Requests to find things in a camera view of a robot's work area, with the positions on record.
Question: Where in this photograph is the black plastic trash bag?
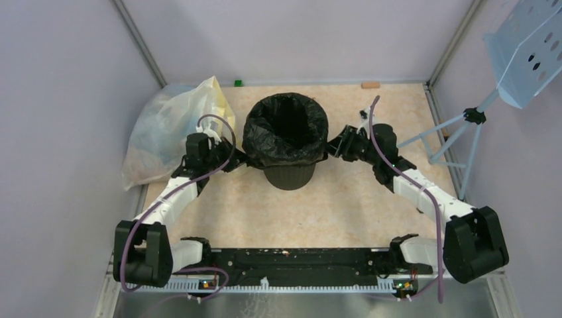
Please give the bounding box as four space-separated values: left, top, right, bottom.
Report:
242 92 329 169

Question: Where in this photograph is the perforated light blue panel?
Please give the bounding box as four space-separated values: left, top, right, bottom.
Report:
483 0 561 109

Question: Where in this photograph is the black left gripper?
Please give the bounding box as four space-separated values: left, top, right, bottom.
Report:
203 136 253 172

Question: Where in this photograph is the translucent yellow plastic bag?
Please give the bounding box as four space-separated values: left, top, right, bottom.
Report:
121 76 236 190

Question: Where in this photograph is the light blue tripod stand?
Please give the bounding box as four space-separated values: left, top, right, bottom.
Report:
398 89 500 200

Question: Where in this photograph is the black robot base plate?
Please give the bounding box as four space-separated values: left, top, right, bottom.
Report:
196 248 433 288

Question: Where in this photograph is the tan wooden stick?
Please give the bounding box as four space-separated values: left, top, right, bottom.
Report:
361 81 381 89

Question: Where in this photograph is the white slotted cable duct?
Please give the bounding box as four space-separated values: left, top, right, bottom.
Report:
137 275 415 295

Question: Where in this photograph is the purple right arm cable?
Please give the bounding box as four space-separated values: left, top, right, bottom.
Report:
368 95 445 305

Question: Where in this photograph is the black plastic trash bin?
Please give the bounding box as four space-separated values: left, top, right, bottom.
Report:
263 164 316 191

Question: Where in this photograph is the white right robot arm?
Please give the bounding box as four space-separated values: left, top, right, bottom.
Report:
327 111 510 284

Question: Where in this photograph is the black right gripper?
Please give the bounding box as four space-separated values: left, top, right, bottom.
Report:
321 125 380 166

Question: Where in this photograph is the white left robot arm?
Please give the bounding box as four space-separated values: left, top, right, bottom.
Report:
113 129 248 291

